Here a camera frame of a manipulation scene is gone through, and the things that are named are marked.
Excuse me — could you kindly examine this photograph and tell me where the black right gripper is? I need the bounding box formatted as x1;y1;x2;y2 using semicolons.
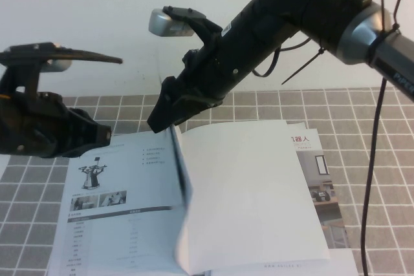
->
146;21;260;134

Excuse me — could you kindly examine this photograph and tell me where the robotics brochure with red title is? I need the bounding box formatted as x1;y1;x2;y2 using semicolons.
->
210;122;358;276

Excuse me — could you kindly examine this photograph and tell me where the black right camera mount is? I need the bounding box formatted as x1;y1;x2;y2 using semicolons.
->
162;5;224;52

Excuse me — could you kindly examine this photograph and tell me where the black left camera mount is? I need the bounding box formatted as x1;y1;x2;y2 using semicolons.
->
0;42;58;96

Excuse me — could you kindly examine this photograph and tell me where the thin black wire loop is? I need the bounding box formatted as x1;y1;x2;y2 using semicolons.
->
251;38;312;79

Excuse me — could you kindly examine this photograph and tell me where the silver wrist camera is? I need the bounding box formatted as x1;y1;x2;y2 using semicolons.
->
41;58;72;72
148;8;195;38

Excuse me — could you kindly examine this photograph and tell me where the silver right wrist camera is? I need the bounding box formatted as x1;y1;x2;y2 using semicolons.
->
148;8;195;38

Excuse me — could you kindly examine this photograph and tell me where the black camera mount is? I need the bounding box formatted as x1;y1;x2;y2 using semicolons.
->
162;5;224;52
0;42;58;96

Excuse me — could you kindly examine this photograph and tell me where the gray white-grid tablecloth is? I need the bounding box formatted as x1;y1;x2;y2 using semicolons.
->
0;87;414;276

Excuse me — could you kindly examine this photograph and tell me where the black right camera cable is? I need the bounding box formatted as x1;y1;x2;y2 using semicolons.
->
360;77;389;276

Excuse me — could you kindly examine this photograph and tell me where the white-paged book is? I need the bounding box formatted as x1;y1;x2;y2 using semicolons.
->
48;120;331;276

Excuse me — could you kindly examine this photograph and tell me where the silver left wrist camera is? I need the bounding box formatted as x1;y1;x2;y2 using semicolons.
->
41;58;72;72

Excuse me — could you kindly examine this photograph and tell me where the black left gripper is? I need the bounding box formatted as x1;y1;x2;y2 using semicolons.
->
0;91;113;160

